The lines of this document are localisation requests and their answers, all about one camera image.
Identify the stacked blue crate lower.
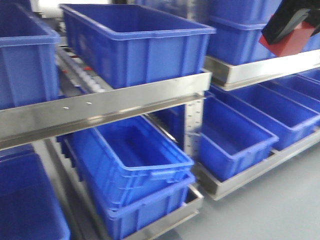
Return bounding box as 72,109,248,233
63,117,196,240

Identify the white roller track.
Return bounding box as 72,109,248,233
55,46,113,94

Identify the red cube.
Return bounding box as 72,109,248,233
259,21,320,57

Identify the steel shelf front rail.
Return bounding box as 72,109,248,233
0,70,212,150

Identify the large blue target crate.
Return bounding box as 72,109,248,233
60,3,216,89

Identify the black gripper finger view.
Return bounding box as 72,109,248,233
261,7,311,45

